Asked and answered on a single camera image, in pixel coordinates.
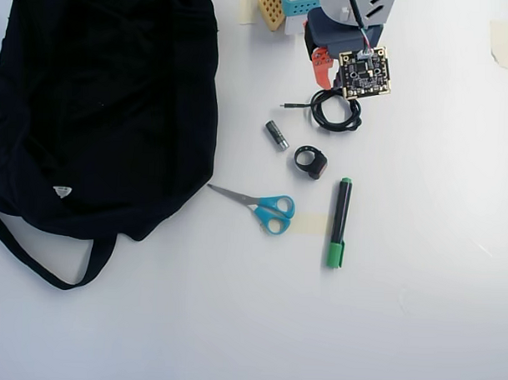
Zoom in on blue grey gripper body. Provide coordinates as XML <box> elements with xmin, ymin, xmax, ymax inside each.
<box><xmin>302</xmin><ymin>0</ymin><xmax>399</xmax><ymax>59</ymax></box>

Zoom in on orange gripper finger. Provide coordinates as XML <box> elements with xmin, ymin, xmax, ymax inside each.
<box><xmin>309</xmin><ymin>46</ymin><xmax>339</xmax><ymax>90</ymax></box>

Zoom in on black cable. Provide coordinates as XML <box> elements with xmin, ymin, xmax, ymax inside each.
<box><xmin>279</xmin><ymin>86</ymin><xmax>365</xmax><ymax>134</ymax></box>

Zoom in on black fabric bag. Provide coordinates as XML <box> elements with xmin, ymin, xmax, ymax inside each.
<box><xmin>0</xmin><ymin>0</ymin><xmax>223</xmax><ymax>297</ymax></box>

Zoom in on small black battery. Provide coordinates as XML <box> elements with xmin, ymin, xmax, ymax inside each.
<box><xmin>262</xmin><ymin>119</ymin><xmax>291</xmax><ymax>151</ymax></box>

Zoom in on green and black marker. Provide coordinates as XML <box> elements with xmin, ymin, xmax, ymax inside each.
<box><xmin>325</xmin><ymin>176</ymin><xmax>355</xmax><ymax>270</ymax></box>

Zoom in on short beige masking tape strip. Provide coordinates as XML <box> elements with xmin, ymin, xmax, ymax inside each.
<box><xmin>292</xmin><ymin>212</ymin><xmax>332</xmax><ymax>236</ymax></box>

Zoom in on large beige masking tape piece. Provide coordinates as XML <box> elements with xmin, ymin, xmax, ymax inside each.
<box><xmin>487</xmin><ymin>19</ymin><xmax>508</xmax><ymax>71</ymax></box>

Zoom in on thin black camera wire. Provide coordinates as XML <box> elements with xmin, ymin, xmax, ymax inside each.
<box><xmin>344</xmin><ymin>0</ymin><xmax>377</xmax><ymax>58</ymax></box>

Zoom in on black ring with red block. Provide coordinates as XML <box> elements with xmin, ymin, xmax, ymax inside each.
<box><xmin>292</xmin><ymin>144</ymin><xmax>328</xmax><ymax>181</ymax></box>

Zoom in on blue handled scissors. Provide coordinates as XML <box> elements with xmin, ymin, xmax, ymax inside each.
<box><xmin>205</xmin><ymin>182</ymin><xmax>298</xmax><ymax>237</ymax></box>

